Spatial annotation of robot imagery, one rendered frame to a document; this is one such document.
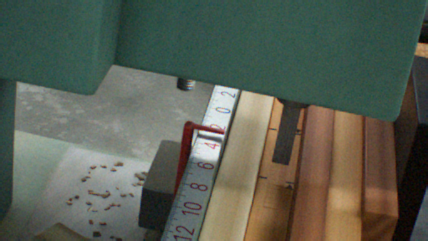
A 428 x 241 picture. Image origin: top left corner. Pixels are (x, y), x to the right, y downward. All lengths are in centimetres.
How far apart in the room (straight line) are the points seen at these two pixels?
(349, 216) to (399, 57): 9
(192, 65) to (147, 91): 219
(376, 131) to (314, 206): 10
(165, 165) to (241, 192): 21
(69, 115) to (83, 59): 205
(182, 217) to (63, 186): 30
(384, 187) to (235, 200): 8
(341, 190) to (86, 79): 15
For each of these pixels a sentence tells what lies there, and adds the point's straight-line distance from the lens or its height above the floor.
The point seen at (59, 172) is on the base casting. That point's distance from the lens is 71.
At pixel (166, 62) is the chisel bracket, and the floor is 101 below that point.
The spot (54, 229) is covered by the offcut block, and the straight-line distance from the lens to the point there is 58.
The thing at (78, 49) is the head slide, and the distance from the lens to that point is 38.
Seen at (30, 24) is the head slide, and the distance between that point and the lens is 38.
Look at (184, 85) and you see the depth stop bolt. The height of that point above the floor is 96.
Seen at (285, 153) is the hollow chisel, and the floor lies 96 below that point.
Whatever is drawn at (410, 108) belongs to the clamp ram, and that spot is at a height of 99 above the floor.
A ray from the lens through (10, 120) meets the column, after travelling 60.
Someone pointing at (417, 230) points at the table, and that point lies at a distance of 53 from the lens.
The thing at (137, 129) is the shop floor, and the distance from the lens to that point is 240.
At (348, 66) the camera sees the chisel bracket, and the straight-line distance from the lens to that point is 40.
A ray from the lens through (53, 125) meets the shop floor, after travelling 238.
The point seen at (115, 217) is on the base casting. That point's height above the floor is 80.
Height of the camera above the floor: 118
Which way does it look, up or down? 28 degrees down
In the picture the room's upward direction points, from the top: 10 degrees clockwise
